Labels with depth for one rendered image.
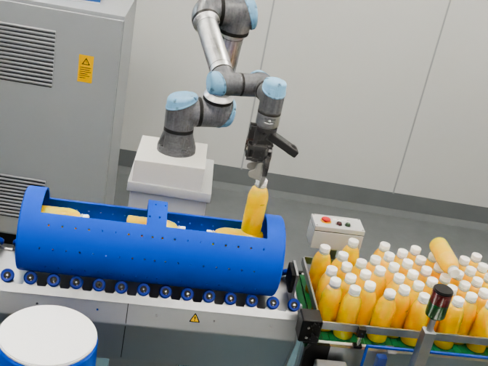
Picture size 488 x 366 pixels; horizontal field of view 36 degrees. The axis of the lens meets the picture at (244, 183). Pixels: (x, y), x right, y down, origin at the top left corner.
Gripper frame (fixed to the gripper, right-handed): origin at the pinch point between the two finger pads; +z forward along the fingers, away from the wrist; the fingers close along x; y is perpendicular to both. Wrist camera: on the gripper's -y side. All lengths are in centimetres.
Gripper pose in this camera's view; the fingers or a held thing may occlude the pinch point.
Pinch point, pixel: (261, 181)
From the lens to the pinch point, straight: 250.7
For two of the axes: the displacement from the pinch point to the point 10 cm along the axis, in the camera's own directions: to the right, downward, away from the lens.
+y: -9.8, -1.2, -1.5
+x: 0.7, 4.6, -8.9
